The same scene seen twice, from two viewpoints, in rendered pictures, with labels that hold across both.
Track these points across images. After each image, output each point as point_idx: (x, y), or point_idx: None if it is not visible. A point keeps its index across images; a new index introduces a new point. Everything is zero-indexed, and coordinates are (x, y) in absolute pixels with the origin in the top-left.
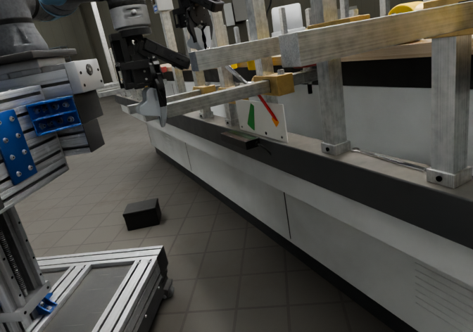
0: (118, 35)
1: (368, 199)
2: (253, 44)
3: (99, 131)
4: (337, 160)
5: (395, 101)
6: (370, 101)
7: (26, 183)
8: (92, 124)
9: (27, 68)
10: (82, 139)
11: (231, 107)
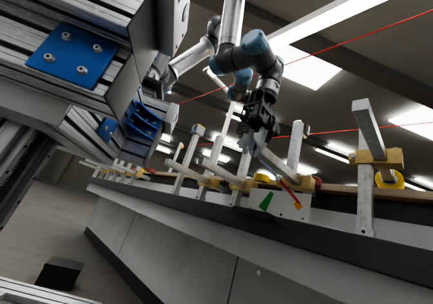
0: (264, 90)
1: (429, 279)
2: (375, 123)
3: (150, 157)
4: (382, 239)
5: (375, 227)
6: (350, 223)
7: (98, 142)
8: (153, 148)
9: (144, 91)
10: (144, 151)
11: (238, 194)
